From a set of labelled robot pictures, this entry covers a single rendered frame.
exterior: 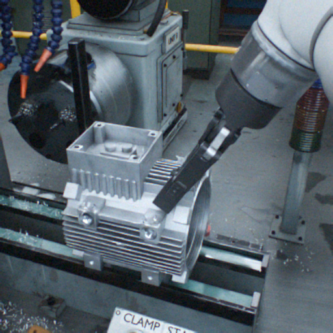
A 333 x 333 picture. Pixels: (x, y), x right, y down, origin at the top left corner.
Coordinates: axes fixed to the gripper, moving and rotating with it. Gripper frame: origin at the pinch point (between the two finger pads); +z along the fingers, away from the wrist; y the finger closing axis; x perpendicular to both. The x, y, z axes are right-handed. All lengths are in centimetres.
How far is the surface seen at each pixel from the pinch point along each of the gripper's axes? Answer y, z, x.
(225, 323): 1.2, 15.1, 19.9
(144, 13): -65, 9, -30
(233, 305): 0.8, 11.0, 18.5
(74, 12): -220, 107, -109
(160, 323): 19.0, 0.4, 6.3
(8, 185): -19, 44, -30
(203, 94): -283, 133, -6
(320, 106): -33.5, -9.9, 14.6
